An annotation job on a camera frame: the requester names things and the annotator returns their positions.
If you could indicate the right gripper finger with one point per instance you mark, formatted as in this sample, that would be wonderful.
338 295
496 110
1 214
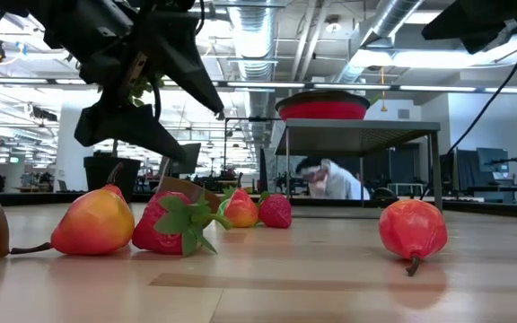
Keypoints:
474 29
469 11

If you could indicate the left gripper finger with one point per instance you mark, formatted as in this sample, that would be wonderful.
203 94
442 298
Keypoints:
124 128
182 58

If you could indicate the orange yellow pear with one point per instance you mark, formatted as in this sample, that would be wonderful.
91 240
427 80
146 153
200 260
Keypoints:
94 222

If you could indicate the orange red peach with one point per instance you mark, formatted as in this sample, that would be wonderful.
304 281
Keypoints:
241 212

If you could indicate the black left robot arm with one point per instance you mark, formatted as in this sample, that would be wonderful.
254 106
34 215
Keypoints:
20 18

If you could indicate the green plant in black pot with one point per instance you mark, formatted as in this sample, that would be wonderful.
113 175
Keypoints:
112 175

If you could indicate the white building column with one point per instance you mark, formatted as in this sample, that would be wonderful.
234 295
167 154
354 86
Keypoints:
67 166

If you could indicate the dark computer monitor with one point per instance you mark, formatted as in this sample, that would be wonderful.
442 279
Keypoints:
191 157
492 159

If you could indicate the large leafy strawberry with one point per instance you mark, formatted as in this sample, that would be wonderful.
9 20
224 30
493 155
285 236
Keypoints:
157 229

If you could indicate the white ceiling sensor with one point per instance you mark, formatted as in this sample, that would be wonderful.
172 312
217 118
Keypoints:
332 26

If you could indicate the red collapsible bowl grey rim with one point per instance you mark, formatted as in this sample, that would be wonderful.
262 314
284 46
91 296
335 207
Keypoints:
321 110

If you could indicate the long ceiling light strip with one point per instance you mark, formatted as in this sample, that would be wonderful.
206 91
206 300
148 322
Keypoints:
330 85

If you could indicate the black dome object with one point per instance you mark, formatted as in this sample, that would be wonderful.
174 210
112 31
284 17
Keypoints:
383 194

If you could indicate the person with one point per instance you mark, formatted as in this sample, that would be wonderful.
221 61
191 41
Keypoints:
335 181

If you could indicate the silver ventilation duct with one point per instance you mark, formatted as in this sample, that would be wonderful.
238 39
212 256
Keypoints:
254 40
377 31

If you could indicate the black metal rack frame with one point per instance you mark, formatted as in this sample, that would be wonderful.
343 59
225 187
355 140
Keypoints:
254 119

